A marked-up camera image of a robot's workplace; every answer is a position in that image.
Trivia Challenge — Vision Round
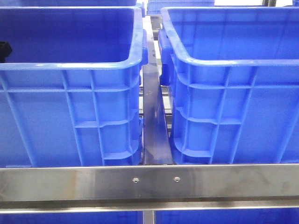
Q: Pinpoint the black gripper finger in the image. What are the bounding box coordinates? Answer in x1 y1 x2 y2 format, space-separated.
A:
0 41 12 62

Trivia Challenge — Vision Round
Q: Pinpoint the blue crate rear left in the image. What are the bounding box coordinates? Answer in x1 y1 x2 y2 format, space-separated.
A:
17 0 143 7

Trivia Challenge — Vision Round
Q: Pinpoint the blue crate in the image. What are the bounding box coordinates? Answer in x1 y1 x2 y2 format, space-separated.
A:
0 211 142 224
17 0 143 7
156 208 299 224
147 0 215 15
0 7 148 168
159 7 299 164

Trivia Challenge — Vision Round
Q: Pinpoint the blue crate front left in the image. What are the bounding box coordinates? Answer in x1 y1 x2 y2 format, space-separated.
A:
0 7 148 168

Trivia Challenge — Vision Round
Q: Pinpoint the blue crate rear middle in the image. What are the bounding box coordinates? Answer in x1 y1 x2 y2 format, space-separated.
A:
147 0 215 15

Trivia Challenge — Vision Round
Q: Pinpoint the steel shelf centre divider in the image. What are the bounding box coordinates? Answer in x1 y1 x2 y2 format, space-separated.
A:
142 16 173 165

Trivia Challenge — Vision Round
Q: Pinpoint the blue crate lower left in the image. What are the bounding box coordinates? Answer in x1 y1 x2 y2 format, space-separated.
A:
0 211 142 224

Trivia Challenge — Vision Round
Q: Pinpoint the blue crate front right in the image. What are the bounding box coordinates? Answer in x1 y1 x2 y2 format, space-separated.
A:
159 7 299 164

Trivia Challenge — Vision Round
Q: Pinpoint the blue crate lower right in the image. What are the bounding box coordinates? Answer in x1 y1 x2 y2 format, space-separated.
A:
156 208 299 224

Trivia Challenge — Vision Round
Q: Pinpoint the steel shelf front rail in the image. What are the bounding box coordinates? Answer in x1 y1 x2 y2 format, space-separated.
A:
0 164 299 213

